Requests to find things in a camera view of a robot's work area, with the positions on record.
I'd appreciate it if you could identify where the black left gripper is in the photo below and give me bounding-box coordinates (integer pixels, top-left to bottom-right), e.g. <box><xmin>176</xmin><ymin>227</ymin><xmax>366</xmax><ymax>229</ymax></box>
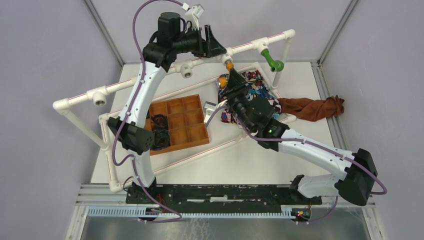
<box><xmin>172</xmin><ymin>24</ymin><xmax>227</xmax><ymax>59</ymax></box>

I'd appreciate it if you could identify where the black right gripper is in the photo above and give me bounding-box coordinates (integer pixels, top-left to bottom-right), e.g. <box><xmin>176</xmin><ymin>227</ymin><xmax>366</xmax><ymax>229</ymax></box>
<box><xmin>218</xmin><ymin>67</ymin><xmax>255</xmax><ymax>133</ymax></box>

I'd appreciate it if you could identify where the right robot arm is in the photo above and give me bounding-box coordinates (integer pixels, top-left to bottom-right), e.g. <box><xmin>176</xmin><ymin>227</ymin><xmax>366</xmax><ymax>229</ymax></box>
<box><xmin>221</xmin><ymin>67</ymin><xmax>378</xmax><ymax>206</ymax></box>

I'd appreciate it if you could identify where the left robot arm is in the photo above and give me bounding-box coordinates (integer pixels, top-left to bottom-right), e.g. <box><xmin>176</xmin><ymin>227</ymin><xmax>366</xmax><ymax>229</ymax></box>
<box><xmin>107</xmin><ymin>12</ymin><xmax>227</xmax><ymax>204</ymax></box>

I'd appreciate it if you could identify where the green plastic water faucet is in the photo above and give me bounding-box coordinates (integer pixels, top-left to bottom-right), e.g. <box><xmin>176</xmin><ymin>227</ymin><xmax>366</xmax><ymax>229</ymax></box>
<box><xmin>260</xmin><ymin>48</ymin><xmax>285</xmax><ymax>73</ymax></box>

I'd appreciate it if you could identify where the comic print cloth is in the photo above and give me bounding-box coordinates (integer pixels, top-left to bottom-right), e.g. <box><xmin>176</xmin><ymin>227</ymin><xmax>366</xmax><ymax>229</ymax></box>
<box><xmin>216</xmin><ymin>70</ymin><xmax>283</xmax><ymax>124</ymax></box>

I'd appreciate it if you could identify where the wooden compartment tray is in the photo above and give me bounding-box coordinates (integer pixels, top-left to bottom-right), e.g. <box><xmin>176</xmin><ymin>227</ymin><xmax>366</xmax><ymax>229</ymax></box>
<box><xmin>144</xmin><ymin>94</ymin><xmax>210</xmax><ymax>156</ymax></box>

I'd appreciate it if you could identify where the brown cloth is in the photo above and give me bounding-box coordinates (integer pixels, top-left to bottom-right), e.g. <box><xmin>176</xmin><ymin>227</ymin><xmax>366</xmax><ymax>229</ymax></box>
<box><xmin>278</xmin><ymin>95</ymin><xmax>345</xmax><ymax>122</ymax></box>

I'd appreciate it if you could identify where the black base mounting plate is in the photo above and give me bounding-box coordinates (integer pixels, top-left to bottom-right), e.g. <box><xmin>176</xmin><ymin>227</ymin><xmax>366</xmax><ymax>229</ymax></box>
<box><xmin>125</xmin><ymin>184</ymin><xmax>323</xmax><ymax>214</ymax></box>

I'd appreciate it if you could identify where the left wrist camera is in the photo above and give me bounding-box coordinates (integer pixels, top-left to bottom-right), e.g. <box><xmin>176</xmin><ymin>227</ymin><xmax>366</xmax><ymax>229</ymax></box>
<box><xmin>181</xmin><ymin>3</ymin><xmax>205</xmax><ymax>30</ymax></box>

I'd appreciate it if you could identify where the white pvc pipe frame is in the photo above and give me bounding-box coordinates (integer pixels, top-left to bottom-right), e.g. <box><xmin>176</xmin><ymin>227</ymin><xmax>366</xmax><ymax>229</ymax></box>
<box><xmin>52</xmin><ymin>29</ymin><xmax>296</xmax><ymax>193</ymax></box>

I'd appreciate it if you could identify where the white slotted cable duct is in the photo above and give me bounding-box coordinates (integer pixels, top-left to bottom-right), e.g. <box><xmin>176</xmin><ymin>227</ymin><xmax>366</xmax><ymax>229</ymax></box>
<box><xmin>87</xmin><ymin>206</ymin><xmax>295</xmax><ymax>220</ymax></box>

